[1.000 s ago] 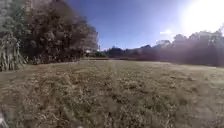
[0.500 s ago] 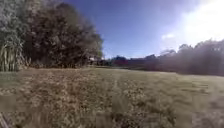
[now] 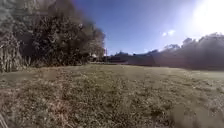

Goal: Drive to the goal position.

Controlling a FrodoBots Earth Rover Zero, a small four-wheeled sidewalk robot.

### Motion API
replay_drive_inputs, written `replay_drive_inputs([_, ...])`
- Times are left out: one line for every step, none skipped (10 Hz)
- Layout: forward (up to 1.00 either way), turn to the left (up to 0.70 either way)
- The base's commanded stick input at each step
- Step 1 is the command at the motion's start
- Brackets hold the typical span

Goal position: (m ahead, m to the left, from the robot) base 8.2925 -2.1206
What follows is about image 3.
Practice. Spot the dry grass field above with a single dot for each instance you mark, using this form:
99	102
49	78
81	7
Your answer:
113	96

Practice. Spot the dense wood of trees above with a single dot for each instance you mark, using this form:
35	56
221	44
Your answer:
50	40

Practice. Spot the distant row of trees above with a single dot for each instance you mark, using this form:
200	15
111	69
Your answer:
196	53

